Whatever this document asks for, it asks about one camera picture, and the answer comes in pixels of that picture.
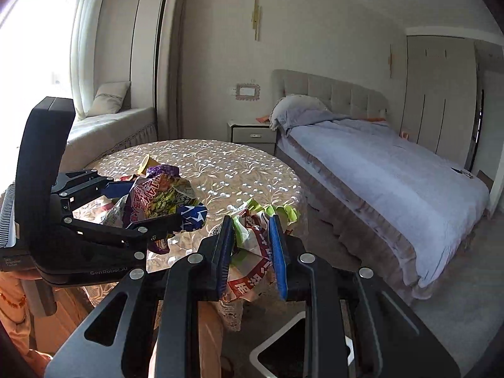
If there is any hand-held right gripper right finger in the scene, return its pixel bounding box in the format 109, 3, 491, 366
267, 216, 461, 378

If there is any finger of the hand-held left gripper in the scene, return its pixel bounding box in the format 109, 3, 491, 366
61, 208, 186, 251
51, 169, 131, 206

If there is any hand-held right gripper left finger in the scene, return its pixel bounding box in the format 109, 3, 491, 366
45, 216, 236, 378

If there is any white red green snack wrapper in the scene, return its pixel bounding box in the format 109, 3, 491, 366
220, 199, 301, 303

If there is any purple snack wrapper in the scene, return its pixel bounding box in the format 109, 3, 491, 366
103, 164, 209, 255

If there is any white-rimmed waste bin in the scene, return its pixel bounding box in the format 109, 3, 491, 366
249, 310, 357, 378

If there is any beige window seat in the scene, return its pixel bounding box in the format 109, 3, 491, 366
65, 106, 159, 174

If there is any yellow wrapper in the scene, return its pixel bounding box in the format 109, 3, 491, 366
136, 154, 159, 178

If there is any round table with floral cloth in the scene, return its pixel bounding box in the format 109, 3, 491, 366
77, 139, 308, 333

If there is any beige cushion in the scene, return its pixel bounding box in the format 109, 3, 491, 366
88, 81, 132, 117

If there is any white nightstand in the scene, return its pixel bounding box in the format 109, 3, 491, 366
227, 120, 278, 155

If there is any person's orange clothing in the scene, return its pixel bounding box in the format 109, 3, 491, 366
0, 270, 226, 378

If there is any blue-grey duvet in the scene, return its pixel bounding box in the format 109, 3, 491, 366
283, 115, 491, 289

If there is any sheer white curtain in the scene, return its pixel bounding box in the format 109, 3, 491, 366
68, 0, 110, 122

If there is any blue-grey pillow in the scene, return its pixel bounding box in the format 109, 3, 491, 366
269, 94, 332, 131

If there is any grey upholstered bed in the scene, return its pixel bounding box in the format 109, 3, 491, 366
272, 69, 494, 305

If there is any beige wardrobe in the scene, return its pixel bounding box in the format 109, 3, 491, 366
401, 27, 479, 167

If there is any framed wall switch panel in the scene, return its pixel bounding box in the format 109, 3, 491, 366
235, 83, 261, 101

